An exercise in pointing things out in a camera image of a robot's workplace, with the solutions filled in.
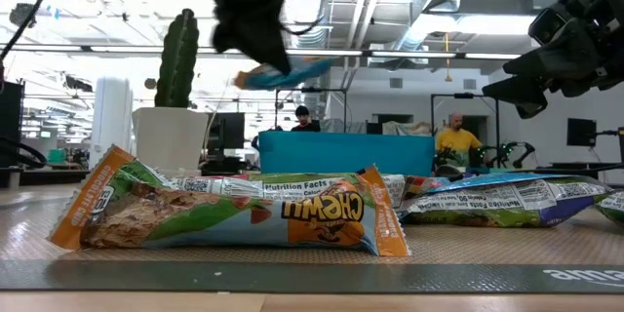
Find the yellow hanging pendant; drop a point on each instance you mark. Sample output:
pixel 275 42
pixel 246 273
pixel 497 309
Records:
pixel 447 77

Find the black computer monitor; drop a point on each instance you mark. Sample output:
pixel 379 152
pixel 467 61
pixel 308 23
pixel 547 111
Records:
pixel 229 131

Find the green orange granola bar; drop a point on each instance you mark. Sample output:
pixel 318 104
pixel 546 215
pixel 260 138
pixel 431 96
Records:
pixel 613 207

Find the white plant pot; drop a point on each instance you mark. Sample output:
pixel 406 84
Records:
pixel 168 136

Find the silver spiral ceiling duct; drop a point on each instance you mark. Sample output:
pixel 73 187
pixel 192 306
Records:
pixel 317 10

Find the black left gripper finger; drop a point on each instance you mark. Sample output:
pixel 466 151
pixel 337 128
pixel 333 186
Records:
pixel 268 49
pixel 223 41

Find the blue purple green granola bar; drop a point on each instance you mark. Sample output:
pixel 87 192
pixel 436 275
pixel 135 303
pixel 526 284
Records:
pixel 487 214

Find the green cactus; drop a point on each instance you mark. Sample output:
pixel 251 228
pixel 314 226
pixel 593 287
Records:
pixel 178 58

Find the black background table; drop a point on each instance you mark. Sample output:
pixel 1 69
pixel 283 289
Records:
pixel 585 166

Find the blue granola bar wrapper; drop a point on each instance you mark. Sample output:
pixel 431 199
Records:
pixel 278 80

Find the teal plastic bin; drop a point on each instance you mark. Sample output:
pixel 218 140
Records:
pixel 341 153

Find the white round column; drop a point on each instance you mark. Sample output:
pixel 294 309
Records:
pixel 111 122

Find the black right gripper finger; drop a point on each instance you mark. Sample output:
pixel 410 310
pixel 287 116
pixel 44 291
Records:
pixel 536 66
pixel 526 95

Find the beige mat with grey border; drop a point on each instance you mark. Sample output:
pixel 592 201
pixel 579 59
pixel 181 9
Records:
pixel 292 278

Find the black cabinet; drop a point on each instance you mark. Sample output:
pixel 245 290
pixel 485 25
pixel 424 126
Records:
pixel 11 122

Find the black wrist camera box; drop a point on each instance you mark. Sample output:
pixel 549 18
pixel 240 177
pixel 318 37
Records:
pixel 547 25

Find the red granola bar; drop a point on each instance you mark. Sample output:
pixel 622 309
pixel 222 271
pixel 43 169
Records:
pixel 417 186

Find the white pot saucer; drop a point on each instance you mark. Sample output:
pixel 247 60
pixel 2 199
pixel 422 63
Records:
pixel 185 173

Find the chocolate chip chewy granola bar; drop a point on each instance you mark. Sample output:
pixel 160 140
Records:
pixel 219 224

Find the person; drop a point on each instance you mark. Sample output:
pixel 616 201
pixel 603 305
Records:
pixel 304 117
pixel 456 141

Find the small black wall monitor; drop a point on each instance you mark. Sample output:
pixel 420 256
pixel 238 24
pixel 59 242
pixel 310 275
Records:
pixel 581 131

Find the background black robot arm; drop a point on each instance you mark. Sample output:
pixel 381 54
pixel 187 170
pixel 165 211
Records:
pixel 517 148

